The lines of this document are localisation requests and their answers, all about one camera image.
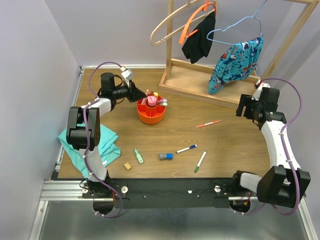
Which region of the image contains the grey blue cylinder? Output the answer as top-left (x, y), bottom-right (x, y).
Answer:
top-left (159, 153), bottom-right (174, 161)

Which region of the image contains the blue wire hanger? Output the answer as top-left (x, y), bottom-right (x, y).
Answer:
top-left (206, 0), bottom-right (268, 46)

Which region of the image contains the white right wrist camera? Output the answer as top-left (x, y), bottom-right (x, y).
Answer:
top-left (251, 79), bottom-right (270, 101)

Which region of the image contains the orange transparent pen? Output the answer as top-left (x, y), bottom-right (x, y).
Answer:
top-left (195, 120), bottom-right (222, 129)

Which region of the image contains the wooden clothes rack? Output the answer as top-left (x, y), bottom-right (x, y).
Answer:
top-left (158, 0), bottom-right (320, 109)

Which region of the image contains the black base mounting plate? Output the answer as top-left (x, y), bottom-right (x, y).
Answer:
top-left (82, 177), bottom-right (257, 209)

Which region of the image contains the pink cap white marker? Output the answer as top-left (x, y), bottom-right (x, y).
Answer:
top-left (141, 91), bottom-right (153, 105)

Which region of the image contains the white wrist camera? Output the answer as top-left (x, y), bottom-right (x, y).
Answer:
top-left (120, 66), bottom-right (134, 87)
top-left (251, 79), bottom-right (270, 101)

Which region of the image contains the beige wooden hanger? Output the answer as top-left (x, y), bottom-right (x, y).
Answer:
top-left (150, 0), bottom-right (205, 47)

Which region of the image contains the black hanging garment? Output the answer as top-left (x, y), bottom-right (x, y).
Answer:
top-left (181, 12), bottom-right (216, 64)

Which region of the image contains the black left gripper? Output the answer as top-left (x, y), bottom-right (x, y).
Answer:
top-left (112, 79), bottom-right (147, 103)

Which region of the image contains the aluminium frame rail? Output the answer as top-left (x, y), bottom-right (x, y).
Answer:
top-left (28, 66), bottom-right (85, 240)

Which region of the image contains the small wooden block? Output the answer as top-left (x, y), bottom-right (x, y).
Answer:
top-left (124, 162), bottom-right (132, 171)

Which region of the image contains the teal folded cloth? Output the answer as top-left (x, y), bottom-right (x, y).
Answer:
top-left (57, 124), bottom-right (121, 178)

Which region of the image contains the blue fish pattern garment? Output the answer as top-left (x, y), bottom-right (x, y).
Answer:
top-left (208, 37), bottom-right (264, 95)

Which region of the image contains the green blue highlighter pen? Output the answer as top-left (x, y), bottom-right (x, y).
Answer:
top-left (158, 102), bottom-right (168, 107)

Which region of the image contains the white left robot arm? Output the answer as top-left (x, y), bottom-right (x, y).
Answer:
top-left (66, 69), bottom-right (146, 198)

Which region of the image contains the orange round desk organizer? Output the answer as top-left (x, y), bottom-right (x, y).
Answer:
top-left (136, 96), bottom-right (166, 125)

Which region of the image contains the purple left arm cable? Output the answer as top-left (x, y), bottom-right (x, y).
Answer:
top-left (82, 61), bottom-right (126, 219)

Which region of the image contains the orange plastic hanger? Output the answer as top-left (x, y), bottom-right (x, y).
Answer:
top-left (179, 0), bottom-right (217, 45)

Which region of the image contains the blue cap white marker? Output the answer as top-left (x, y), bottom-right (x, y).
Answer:
top-left (175, 144), bottom-right (197, 154)

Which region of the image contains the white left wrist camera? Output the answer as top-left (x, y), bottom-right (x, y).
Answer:
top-left (120, 66), bottom-right (134, 87)

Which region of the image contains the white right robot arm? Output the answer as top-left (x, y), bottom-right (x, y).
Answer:
top-left (230, 83), bottom-right (311, 210)

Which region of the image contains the green cap white marker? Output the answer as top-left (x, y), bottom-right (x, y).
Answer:
top-left (194, 151), bottom-right (207, 173)

